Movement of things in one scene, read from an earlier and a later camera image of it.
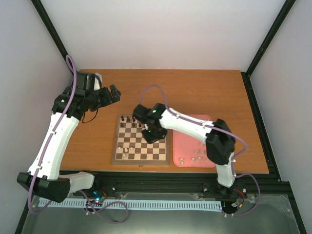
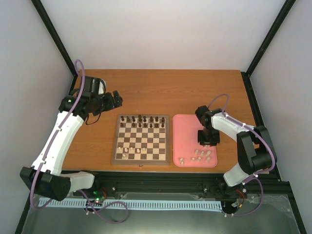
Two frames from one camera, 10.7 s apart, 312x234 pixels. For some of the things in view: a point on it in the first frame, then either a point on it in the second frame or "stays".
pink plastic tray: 190,151 stays
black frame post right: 285,10 stays
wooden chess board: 130,147 stays
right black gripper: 150,140 -> 203,142
